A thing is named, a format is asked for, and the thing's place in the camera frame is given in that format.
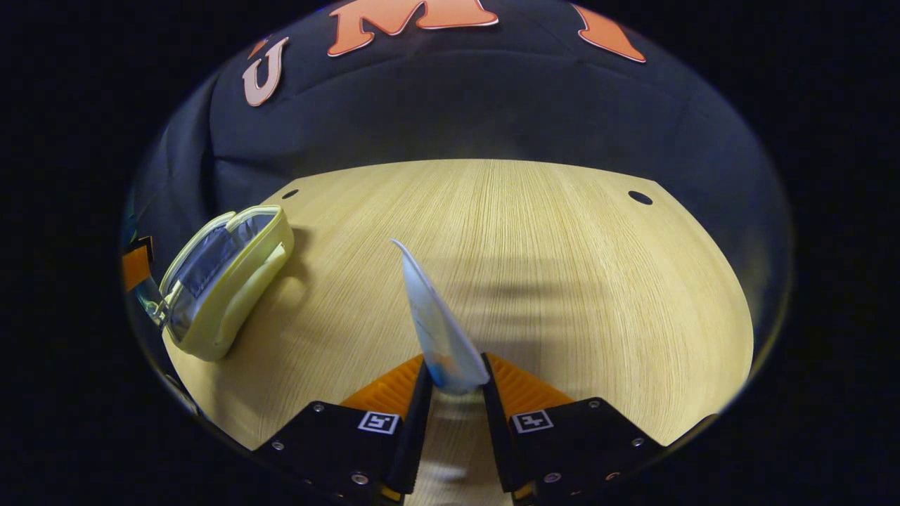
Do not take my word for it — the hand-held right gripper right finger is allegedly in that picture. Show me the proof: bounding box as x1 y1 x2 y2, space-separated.
481 353 665 503

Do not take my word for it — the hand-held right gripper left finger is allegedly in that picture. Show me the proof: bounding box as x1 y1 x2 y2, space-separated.
253 353 435 503

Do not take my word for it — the pale yellow suitcase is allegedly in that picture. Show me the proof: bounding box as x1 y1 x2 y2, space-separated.
134 205 295 363

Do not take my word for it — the pale blue skin care tube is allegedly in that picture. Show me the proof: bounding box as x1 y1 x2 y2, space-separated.
391 239 491 394

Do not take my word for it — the black backdrop cloth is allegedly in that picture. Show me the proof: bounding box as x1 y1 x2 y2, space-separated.
121 0 795 422

